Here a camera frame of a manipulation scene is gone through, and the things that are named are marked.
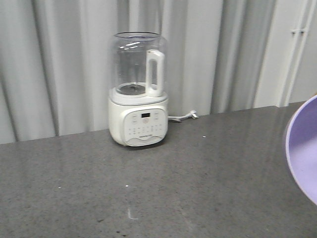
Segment purple plastic bowl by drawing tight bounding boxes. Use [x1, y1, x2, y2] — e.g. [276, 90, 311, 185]
[284, 96, 317, 204]

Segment white blender with clear jar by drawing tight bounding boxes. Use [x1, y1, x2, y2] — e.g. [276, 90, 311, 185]
[108, 32, 168, 147]

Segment grey pleated curtain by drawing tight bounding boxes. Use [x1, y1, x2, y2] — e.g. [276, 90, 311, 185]
[0, 0, 278, 144]

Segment white power cord with plug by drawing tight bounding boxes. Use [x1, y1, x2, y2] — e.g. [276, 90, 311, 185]
[167, 110, 199, 123]

